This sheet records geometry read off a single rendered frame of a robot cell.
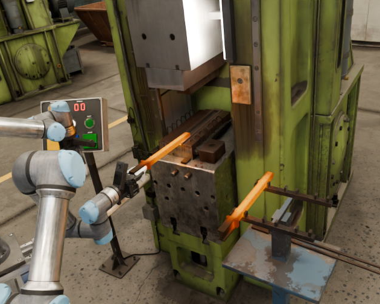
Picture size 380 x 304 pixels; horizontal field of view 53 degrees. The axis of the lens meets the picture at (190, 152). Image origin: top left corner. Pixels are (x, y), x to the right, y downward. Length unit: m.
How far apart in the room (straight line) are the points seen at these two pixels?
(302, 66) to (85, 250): 1.93
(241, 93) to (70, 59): 5.59
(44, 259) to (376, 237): 2.19
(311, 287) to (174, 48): 1.09
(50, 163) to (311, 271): 1.04
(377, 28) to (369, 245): 4.68
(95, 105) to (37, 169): 0.87
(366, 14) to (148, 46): 5.49
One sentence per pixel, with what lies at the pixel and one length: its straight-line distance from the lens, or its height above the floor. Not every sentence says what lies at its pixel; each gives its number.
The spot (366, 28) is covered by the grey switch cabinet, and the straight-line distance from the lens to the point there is 6.96.
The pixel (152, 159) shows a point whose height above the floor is 1.03.
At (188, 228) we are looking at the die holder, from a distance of 2.06.
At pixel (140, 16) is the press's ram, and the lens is 1.72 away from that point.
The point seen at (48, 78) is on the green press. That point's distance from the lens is 6.61.
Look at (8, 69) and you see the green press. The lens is 6.39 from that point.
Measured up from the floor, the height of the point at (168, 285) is 0.01.
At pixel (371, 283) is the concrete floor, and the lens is 2.55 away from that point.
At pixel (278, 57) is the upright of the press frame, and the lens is 1.61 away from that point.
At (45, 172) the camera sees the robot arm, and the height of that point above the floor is 1.30.
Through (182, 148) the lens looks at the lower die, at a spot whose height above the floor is 0.97.
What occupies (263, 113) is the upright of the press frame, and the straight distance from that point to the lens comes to 1.72.
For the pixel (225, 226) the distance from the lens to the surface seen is 1.35.
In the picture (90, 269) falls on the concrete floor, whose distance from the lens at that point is 2.75.
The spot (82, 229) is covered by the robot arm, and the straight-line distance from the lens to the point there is 1.53.
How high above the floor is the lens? 1.84
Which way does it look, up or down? 29 degrees down
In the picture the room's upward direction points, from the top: 8 degrees counter-clockwise
